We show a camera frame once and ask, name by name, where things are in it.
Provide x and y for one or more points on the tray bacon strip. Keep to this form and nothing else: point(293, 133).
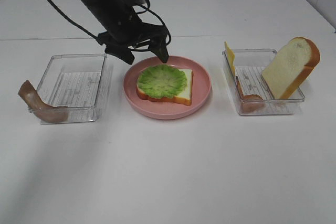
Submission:
point(44, 106)
point(251, 102)

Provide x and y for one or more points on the green lettuce leaf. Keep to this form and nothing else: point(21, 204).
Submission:
point(162, 81)

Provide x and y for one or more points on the clear plastic left tray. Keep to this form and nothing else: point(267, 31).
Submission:
point(75, 87)

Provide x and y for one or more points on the clear plastic tray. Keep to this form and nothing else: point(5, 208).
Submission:
point(75, 87)
point(249, 63)

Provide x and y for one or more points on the tray bread slice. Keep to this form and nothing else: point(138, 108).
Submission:
point(290, 67)
point(184, 98)

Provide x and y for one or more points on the clear plastic right tray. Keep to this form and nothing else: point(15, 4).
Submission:
point(249, 63)

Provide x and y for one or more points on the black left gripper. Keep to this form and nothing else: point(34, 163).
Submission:
point(135, 35)

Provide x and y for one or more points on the pink plate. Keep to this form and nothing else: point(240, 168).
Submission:
point(201, 89)

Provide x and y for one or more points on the yellow cheese slice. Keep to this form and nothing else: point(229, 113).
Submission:
point(230, 57)

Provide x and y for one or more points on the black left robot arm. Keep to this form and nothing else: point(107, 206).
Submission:
point(107, 12)

